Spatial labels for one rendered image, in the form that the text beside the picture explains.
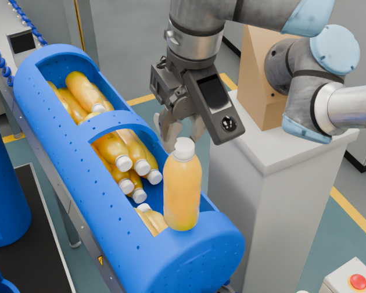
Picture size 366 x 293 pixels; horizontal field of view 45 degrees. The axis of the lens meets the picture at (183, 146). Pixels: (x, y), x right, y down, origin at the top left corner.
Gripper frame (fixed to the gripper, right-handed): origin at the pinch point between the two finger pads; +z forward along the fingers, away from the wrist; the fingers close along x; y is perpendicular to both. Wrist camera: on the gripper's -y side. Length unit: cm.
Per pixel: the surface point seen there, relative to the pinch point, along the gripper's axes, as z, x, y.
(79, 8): 61, -27, 130
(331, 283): 30.7, -26.8, -26.4
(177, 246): 21.9, 2.4, -7.4
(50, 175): 69, 13, 53
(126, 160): 32.1, -0.6, 23.1
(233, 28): 144, -168, 184
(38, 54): 35, 6, 74
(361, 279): 29, -32, -29
